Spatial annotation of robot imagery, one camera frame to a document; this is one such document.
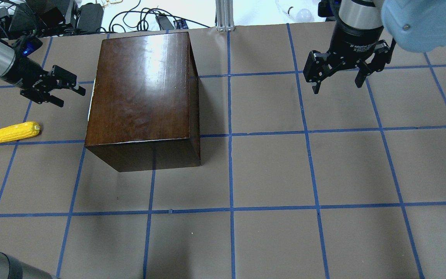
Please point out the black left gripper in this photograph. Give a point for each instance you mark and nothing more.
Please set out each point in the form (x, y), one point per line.
(22, 74)

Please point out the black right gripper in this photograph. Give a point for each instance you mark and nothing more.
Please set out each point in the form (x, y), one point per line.
(354, 43)

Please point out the wooden drawer with white handle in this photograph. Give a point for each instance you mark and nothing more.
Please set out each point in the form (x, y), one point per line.
(91, 99)

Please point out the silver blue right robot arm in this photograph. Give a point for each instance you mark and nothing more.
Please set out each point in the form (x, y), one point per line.
(417, 26)

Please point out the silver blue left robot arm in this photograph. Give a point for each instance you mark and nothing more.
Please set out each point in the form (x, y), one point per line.
(10, 267)

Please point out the yellow corn cob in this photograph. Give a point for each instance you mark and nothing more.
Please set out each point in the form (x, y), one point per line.
(19, 131)

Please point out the white light bulb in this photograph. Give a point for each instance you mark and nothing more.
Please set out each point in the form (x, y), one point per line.
(299, 14)

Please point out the dark brown wooden cabinet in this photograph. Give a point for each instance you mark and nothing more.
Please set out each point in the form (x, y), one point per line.
(145, 109)

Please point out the black power adapter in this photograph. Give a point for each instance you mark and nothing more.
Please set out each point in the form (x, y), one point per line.
(90, 17)

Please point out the black computer equipment stack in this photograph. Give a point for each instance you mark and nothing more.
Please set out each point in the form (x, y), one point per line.
(43, 18)

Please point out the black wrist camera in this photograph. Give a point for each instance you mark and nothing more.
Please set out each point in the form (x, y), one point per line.
(29, 45)

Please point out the aluminium frame post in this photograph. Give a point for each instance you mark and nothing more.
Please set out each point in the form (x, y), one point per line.
(224, 15)

